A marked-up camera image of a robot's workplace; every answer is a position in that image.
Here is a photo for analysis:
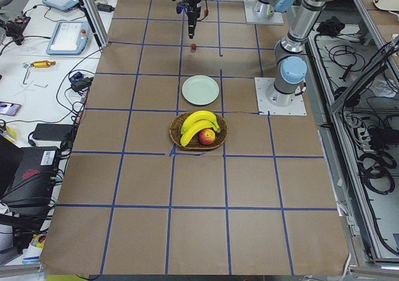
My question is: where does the light green plate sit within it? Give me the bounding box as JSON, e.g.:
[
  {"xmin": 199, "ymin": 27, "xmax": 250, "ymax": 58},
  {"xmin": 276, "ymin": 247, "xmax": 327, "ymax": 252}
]
[{"xmin": 181, "ymin": 75, "xmax": 219, "ymax": 106}]

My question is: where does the yellow banana bunch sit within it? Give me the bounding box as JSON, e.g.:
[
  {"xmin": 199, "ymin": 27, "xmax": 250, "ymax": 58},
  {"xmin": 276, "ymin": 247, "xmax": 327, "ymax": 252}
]
[{"xmin": 180, "ymin": 110, "xmax": 221, "ymax": 147}]

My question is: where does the teach pendant tablet near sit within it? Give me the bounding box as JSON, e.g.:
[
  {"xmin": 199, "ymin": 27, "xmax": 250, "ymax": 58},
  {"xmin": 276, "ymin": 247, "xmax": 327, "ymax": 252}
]
[{"xmin": 46, "ymin": 21, "xmax": 91, "ymax": 55}]

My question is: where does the red yellow apple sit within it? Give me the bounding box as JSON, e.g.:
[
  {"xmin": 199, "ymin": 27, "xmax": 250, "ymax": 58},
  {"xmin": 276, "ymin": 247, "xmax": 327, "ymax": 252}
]
[{"xmin": 199, "ymin": 128, "xmax": 216, "ymax": 146}]

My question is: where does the woven wicker basket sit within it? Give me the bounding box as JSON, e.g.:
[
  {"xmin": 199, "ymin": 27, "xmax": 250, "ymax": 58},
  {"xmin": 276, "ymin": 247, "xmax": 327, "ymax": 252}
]
[{"xmin": 169, "ymin": 112, "xmax": 228, "ymax": 151}]

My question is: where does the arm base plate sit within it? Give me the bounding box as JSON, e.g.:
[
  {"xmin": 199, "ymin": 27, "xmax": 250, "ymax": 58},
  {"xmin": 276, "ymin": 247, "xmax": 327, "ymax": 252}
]
[
  {"xmin": 254, "ymin": 77, "xmax": 307, "ymax": 116},
  {"xmin": 244, "ymin": 0, "xmax": 284, "ymax": 26}
]

